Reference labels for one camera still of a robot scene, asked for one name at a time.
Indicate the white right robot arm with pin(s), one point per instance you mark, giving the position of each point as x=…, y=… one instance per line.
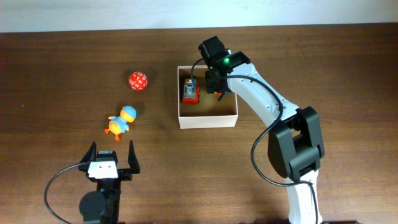
x=295, y=143

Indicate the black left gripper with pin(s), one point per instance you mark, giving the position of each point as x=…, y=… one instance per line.
x=126, y=173

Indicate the orange toy duck blue hat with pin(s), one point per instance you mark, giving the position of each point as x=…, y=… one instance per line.
x=120, y=124

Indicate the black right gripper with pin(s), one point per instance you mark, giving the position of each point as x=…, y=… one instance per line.
x=209, y=85

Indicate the pink cardboard box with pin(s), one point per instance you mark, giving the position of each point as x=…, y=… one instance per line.
x=210, y=112

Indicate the red toy fire truck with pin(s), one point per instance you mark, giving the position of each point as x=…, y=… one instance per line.
x=191, y=92

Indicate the red lettered ball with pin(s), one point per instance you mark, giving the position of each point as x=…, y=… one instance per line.
x=138, y=81

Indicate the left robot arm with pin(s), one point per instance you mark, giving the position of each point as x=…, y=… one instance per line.
x=101, y=206

